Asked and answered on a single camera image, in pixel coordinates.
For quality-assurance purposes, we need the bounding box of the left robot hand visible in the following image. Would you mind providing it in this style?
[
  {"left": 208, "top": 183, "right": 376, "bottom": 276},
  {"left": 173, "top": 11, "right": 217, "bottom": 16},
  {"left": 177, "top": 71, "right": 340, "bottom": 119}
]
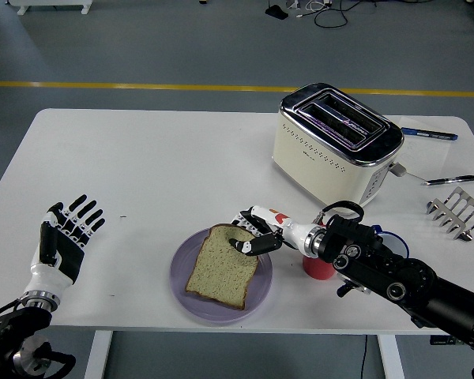
[{"left": 23, "top": 193, "right": 107, "bottom": 298}]

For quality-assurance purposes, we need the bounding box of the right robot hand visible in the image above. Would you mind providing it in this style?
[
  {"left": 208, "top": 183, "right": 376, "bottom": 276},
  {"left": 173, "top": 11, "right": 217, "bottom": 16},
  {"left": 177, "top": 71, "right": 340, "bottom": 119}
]
[{"left": 228, "top": 205, "right": 314, "bottom": 257}]

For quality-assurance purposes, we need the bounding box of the purple plastic plate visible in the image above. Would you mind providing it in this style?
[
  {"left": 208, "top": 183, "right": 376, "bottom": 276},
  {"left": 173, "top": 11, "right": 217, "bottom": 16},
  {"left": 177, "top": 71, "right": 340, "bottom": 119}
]
[{"left": 169, "top": 226, "right": 274, "bottom": 326}]

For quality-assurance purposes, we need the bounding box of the bread slice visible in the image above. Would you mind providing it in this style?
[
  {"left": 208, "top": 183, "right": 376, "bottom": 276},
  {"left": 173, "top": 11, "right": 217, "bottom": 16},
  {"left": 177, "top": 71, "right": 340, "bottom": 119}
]
[{"left": 184, "top": 223, "right": 262, "bottom": 311}]

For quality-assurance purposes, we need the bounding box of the red enamel mug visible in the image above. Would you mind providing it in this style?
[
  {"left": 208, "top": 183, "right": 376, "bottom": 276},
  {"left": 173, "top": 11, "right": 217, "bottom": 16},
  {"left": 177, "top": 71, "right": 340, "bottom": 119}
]
[{"left": 302, "top": 252, "right": 336, "bottom": 282}]

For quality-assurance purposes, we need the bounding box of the cream and chrome toaster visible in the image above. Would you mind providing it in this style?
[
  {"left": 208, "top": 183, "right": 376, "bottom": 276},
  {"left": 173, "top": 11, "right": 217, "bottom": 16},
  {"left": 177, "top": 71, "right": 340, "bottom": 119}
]
[{"left": 271, "top": 81, "right": 408, "bottom": 219}]

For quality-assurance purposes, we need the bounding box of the white table leg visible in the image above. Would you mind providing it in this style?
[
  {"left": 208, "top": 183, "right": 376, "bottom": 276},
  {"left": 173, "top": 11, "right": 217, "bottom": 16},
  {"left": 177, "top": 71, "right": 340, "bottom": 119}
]
[
  {"left": 376, "top": 334, "right": 406, "bottom": 379},
  {"left": 83, "top": 330, "right": 114, "bottom": 379}
]

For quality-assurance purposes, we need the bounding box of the blue enamel mug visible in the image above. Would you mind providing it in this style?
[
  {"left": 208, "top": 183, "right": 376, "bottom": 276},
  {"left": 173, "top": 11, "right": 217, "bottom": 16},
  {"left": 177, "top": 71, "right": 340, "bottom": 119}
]
[{"left": 370, "top": 223, "right": 411, "bottom": 262}]

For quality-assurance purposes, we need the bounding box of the white paper sheet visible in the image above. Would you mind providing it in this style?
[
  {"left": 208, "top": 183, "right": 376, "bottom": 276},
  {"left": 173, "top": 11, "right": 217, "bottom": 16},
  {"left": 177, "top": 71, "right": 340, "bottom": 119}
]
[{"left": 393, "top": 116, "right": 453, "bottom": 181}]

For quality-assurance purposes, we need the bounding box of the metal toast rack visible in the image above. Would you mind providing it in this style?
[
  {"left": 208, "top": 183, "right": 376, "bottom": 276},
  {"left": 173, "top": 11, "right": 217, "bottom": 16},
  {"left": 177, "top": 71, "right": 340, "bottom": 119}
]
[{"left": 425, "top": 186, "right": 474, "bottom": 242}]

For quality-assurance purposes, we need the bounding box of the black ballpoint pen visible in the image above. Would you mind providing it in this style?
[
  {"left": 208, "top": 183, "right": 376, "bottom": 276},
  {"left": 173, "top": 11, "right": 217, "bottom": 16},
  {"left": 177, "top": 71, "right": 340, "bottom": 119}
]
[{"left": 421, "top": 174, "right": 474, "bottom": 186}]

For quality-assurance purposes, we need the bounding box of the blue marker pen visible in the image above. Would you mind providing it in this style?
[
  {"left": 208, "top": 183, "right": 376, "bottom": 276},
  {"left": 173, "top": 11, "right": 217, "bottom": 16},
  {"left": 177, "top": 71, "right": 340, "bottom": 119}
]
[{"left": 400, "top": 126, "right": 458, "bottom": 141}]

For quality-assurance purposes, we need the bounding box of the black table control panel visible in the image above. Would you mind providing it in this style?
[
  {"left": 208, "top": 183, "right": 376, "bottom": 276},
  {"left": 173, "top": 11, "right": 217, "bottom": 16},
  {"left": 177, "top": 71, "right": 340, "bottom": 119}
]
[{"left": 429, "top": 334, "right": 465, "bottom": 347}]

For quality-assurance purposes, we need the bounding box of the yellow floor tape line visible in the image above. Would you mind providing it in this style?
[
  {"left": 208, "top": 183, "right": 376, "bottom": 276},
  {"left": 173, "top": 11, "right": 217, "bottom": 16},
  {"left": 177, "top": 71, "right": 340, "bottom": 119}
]
[{"left": 0, "top": 81, "right": 474, "bottom": 99}]

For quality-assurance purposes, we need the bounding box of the black floor pedal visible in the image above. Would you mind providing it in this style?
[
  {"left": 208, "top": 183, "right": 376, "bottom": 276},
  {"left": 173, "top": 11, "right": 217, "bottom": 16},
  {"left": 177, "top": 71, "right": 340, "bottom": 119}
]
[{"left": 265, "top": 4, "right": 290, "bottom": 21}]

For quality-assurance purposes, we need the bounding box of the white furniture base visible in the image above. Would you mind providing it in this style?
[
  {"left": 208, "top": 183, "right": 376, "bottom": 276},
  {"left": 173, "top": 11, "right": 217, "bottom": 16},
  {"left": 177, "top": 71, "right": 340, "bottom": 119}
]
[{"left": 7, "top": 0, "right": 94, "bottom": 17}]

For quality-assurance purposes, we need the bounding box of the black cable under table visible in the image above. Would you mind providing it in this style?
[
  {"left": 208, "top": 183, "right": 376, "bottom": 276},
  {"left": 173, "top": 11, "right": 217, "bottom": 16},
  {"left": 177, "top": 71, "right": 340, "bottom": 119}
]
[{"left": 359, "top": 334, "right": 370, "bottom": 379}]

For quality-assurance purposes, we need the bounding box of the black floor cable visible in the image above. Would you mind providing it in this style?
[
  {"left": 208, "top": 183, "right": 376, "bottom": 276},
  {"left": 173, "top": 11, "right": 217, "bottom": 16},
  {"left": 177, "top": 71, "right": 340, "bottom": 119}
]
[{"left": 313, "top": 0, "right": 364, "bottom": 29}]

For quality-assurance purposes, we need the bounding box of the white floor cable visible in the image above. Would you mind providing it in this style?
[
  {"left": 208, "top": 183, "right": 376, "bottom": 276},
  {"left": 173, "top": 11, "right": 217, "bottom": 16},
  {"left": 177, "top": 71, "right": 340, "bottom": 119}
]
[{"left": 294, "top": 0, "right": 333, "bottom": 19}]

